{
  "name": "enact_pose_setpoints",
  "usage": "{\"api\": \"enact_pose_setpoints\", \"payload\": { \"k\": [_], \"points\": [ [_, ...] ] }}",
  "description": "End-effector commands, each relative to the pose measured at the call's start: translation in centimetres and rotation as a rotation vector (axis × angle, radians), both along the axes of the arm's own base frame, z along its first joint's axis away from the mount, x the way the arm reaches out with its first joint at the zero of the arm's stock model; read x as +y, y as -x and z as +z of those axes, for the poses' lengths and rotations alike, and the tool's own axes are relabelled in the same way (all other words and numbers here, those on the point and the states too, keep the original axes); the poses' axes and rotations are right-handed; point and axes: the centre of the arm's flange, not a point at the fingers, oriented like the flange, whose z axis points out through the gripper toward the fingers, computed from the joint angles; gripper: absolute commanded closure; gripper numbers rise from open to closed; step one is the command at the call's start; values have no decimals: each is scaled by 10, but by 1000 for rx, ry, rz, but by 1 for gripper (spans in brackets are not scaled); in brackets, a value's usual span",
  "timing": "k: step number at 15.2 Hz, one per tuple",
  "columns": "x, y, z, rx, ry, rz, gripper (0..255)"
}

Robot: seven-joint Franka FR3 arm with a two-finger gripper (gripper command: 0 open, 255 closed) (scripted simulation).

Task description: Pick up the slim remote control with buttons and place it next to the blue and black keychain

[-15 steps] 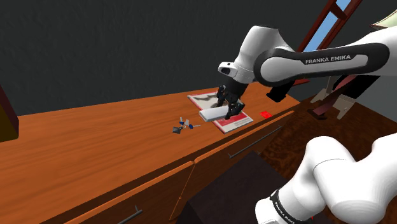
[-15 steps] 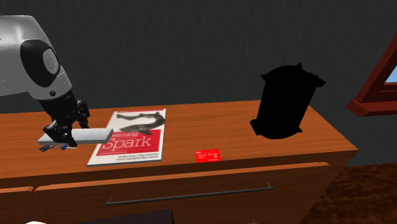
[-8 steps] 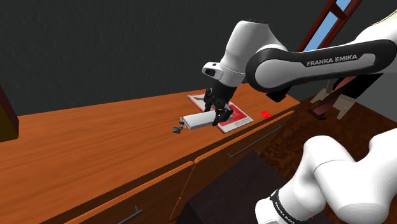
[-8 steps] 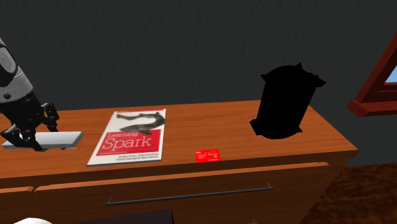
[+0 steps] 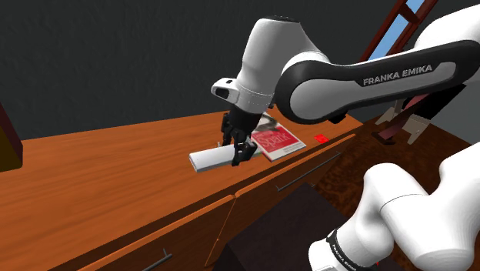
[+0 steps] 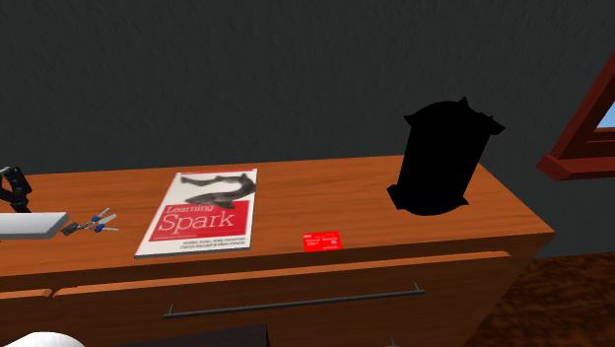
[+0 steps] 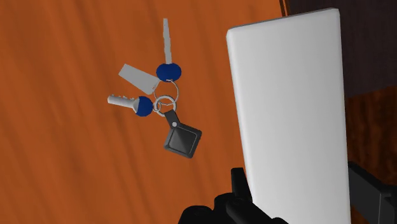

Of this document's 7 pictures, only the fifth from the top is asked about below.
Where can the beige and maroon chair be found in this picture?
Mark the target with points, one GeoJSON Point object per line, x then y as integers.
{"type": "Point", "coordinates": [414, 125]}

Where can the red and white book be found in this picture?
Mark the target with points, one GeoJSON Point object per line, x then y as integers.
{"type": "Point", "coordinates": [279, 144]}

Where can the small red flat card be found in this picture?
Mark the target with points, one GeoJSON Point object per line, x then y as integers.
{"type": "Point", "coordinates": [321, 138]}

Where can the white closed book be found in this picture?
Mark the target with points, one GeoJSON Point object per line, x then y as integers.
{"type": "Point", "coordinates": [210, 157]}

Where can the dark maroon cabinet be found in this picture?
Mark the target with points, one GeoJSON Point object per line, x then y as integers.
{"type": "Point", "coordinates": [9, 146]}

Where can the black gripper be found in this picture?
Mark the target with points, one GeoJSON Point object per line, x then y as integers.
{"type": "Point", "coordinates": [243, 122]}

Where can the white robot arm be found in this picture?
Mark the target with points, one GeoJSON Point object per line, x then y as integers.
{"type": "Point", "coordinates": [375, 80]}

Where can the orange wooden chest of drawers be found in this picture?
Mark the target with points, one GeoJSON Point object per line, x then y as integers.
{"type": "Point", "coordinates": [93, 169]}

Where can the dark robot stand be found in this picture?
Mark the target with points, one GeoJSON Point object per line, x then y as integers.
{"type": "Point", "coordinates": [285, 232]}

